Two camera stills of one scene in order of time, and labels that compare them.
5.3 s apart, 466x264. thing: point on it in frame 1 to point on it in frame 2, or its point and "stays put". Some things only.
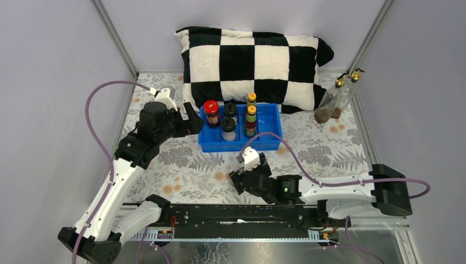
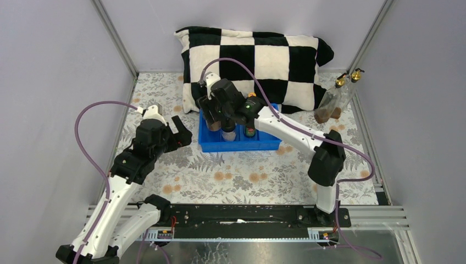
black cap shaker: (228, 125) stays put
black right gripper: (237, 175) to (206, 105)
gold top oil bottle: (338, 109) stays put
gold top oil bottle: (323, 111) stays put
